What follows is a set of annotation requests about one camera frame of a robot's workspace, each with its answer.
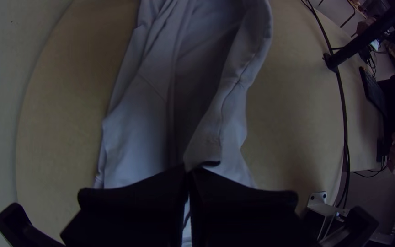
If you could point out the light grey t-shirt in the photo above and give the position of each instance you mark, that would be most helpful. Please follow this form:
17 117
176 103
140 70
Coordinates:
170 103

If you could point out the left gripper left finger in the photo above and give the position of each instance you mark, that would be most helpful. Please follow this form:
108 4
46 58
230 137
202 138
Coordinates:
132 212

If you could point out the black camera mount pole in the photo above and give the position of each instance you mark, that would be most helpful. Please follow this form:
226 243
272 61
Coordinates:
362 39

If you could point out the black keyboard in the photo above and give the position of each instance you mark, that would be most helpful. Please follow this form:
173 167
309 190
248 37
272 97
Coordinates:
373 91

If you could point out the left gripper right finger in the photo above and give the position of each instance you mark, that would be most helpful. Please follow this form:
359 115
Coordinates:
242 216

